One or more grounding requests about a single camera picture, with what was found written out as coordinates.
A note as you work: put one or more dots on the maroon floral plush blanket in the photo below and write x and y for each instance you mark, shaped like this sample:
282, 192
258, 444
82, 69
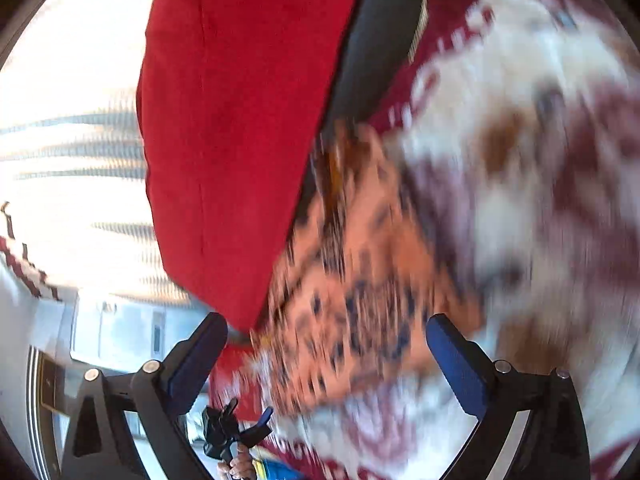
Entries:
525, 210

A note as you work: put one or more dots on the red blanket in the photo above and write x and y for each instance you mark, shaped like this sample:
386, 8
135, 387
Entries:
225, 135

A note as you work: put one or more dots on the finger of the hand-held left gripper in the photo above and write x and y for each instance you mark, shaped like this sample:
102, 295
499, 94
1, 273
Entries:
231, 410
260, 427

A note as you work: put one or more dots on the orange floral garment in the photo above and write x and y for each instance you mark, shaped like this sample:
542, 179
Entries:
360, 270

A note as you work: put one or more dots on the person's left hand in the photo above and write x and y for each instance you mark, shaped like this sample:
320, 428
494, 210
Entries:
242, 467

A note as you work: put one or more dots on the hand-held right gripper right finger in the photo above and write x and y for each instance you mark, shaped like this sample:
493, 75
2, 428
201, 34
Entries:
455, 365

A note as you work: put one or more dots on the dark leather sofa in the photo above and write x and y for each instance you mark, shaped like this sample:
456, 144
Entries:
375, 35

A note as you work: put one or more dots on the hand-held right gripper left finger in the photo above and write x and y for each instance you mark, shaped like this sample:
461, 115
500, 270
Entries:
200, 360

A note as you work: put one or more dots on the cream dotted curtain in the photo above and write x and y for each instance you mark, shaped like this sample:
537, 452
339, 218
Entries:
75, 110

